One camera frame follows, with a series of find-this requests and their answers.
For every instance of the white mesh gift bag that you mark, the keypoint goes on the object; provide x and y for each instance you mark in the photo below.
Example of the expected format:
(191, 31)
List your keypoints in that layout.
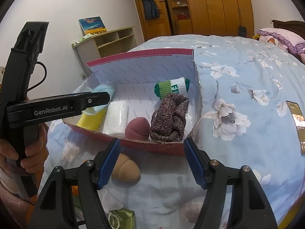
(110, 204)

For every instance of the white towel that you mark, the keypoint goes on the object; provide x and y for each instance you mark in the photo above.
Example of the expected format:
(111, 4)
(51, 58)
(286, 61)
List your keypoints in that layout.
(116, 119)

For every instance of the olive green ribbon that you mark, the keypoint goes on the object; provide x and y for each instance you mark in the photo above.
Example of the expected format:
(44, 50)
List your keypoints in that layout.
(119, 217)

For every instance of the dark hanging jacket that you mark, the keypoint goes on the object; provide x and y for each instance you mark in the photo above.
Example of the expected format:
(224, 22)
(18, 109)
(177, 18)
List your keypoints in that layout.
(151, 10)

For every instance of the purple knitted sock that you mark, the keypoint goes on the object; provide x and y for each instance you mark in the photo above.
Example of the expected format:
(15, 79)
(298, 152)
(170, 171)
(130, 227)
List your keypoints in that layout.
(169, 121)

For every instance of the beige makeup sponge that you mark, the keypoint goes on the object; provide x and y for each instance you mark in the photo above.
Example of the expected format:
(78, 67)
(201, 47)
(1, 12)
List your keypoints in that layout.
(126, 170)

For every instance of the pink ruffled pillow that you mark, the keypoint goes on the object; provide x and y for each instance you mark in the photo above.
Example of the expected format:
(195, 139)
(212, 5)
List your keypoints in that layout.
(302, 55)
(293, 42)

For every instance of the smartphone on bed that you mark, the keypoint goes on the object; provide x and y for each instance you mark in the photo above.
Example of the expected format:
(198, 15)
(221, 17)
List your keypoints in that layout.
(299, 123)

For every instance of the green white sock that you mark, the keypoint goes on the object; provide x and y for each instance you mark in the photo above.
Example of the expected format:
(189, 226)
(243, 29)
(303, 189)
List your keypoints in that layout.
(176, 86)

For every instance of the yellow sponge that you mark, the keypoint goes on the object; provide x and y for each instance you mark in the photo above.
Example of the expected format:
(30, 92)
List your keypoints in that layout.
(92, 122)

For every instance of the black bag on wardrobe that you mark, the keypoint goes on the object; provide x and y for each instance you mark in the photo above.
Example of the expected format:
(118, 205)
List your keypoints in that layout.
(242, 31)

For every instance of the dark wooden headboard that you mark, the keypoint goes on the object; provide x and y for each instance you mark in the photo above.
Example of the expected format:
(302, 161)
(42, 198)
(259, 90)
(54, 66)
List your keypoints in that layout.
(295, 26)

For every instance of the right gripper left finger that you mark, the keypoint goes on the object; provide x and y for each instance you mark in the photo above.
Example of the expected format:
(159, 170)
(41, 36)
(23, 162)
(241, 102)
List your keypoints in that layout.
(105, 162)

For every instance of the blue floral bedspread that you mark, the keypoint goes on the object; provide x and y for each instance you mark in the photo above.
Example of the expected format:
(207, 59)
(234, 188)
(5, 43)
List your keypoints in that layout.
(256, 169)

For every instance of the wooden wardrobe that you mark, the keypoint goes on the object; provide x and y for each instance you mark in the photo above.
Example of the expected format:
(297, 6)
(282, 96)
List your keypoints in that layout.
(200, 17)

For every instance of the light blue face mask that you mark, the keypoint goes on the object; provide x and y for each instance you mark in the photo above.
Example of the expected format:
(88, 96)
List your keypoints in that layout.
(105, 93)

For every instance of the blue picture book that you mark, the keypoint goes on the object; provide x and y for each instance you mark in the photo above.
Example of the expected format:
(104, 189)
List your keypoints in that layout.
(92, 25)

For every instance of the person's left hand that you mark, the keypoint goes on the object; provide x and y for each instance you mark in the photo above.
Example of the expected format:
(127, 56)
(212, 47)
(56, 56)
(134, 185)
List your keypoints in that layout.
(36, 153)

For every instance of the low beige bookshelf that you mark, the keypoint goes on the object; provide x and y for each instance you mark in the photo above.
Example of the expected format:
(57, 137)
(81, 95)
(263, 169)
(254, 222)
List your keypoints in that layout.
(97, 46)

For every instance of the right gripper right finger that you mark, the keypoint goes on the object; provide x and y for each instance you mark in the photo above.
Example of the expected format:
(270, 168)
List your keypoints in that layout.
(197, 161)

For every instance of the pink cardboard box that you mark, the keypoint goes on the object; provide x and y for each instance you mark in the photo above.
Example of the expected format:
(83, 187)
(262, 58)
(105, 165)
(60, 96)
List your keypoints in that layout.
(134, 75)

